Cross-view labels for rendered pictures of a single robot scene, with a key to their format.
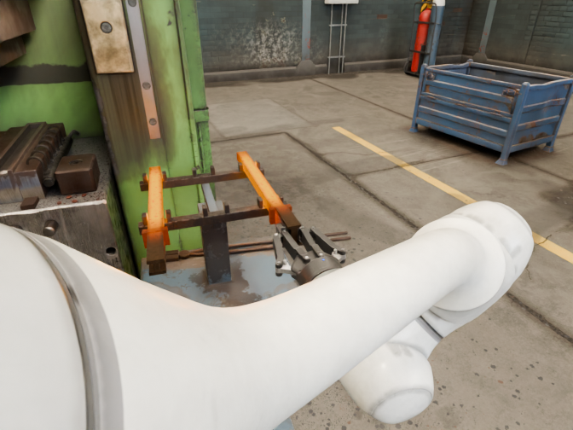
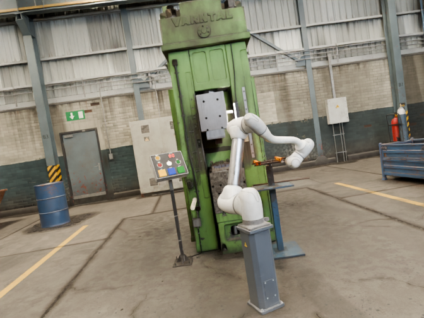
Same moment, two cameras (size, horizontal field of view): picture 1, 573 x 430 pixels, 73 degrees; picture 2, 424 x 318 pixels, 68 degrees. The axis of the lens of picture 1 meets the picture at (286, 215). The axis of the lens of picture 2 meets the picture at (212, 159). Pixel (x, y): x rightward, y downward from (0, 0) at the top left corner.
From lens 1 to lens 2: 2.42 m
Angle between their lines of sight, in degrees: 32
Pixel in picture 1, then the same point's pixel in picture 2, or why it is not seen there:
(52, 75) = (224, 148)
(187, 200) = (261, 175)
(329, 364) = (277, 138)
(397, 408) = (294, 161)
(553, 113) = not seen: outside the picture
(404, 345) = (295, 156)
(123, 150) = (245, 161)
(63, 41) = (228, 140)
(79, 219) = not seen: hidden behind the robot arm
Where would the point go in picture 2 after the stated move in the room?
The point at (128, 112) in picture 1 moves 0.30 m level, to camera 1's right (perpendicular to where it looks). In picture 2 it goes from (247, 151) to (273, 147)
